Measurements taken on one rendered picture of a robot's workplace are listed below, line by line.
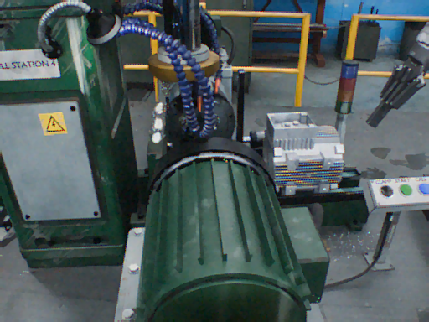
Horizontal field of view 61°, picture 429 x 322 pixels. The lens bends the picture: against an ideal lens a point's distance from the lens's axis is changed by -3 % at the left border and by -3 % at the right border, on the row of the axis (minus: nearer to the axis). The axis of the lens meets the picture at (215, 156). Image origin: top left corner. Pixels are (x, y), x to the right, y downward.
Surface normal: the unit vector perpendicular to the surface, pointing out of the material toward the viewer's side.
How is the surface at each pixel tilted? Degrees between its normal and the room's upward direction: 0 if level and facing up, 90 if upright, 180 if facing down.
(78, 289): 0
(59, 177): 90
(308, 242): 0
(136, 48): 90
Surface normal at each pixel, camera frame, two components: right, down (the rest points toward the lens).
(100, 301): -0.01, -0.86
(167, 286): -0.65, -0.62
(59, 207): 0.07, 0.51
